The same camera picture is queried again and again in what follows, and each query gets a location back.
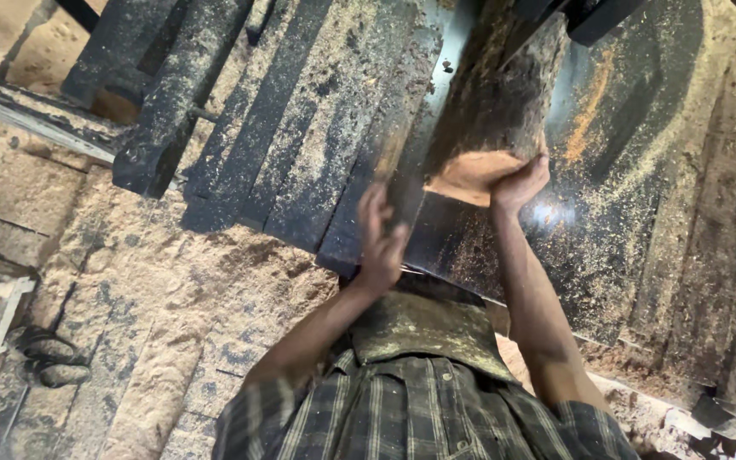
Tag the person's left fingers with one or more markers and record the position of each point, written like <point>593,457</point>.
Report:
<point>372,207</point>

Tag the dusty dark waist pad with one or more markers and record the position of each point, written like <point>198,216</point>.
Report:
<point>425,332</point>

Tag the heap of wood scraps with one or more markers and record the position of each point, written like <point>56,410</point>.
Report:
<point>719,434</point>

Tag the person's left hand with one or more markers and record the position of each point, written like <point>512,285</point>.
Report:
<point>381,249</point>

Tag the grey metal rail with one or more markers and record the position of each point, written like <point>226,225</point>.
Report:
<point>29,115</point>

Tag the black metal clamp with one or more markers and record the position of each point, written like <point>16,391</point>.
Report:
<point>598,19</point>

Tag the black metal machine frame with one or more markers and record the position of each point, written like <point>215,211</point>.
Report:
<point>163,96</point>

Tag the person's right hand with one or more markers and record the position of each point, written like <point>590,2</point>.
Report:
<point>516,186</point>

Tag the person's right fingers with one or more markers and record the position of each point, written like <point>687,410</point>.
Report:
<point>535,171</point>

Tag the sawdust-covered black slatted carriage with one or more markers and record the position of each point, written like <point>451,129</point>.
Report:
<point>304,140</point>

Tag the dark plaid shirt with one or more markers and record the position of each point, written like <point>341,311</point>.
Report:
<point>406,415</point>

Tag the rough brown wooden log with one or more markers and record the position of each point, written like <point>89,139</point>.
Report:
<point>496,108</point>

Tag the shiny black metal saw table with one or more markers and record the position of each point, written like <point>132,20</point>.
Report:
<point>604,191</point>

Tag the dusty dark sandal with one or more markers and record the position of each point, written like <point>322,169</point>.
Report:
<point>64,375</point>
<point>45,346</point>

